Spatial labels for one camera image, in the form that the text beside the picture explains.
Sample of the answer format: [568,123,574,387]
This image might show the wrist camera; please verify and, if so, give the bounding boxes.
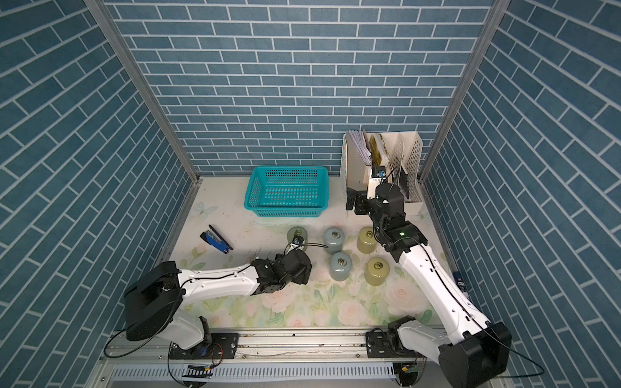
[289,235,306,251]
[367,166,387,199]

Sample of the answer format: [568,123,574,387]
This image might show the yellow tea canister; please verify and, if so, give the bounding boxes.
[364,257,390,287]
[357,226,378,255]

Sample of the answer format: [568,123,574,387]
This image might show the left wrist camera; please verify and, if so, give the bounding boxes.
[289,235,306,251]

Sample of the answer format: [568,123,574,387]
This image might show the floral table mat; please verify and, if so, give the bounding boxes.
[171,177,441,328]

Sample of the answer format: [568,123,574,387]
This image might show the teal plastic basket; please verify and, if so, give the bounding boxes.
[244,166,329,218]

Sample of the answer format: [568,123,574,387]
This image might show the white desktop file organizer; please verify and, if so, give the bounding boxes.
[340,132,424,215]

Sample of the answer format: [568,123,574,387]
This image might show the green tea canister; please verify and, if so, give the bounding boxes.
[287,226,308,243]

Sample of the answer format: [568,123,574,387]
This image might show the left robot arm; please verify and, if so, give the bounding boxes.
[124,249,312,360]

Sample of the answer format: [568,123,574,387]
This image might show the dark marker pen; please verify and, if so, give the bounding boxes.
[453,271,470,299]

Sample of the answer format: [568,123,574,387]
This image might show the papers in organizer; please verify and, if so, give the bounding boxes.
[346,129,372,167]

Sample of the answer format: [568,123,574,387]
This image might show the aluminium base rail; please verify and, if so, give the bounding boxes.
[86,327,513,388]

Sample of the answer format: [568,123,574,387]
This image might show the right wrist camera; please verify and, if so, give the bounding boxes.
[367,166,387,199]

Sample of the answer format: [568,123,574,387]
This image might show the blue-grey tea canister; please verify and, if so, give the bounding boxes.
[323,227,345,255]
[329,252,353,281]

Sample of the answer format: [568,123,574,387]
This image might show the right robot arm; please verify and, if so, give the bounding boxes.
[345,183,512,387]

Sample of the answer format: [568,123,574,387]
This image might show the yellow book in organizer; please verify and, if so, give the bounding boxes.
[368,134,390,167]

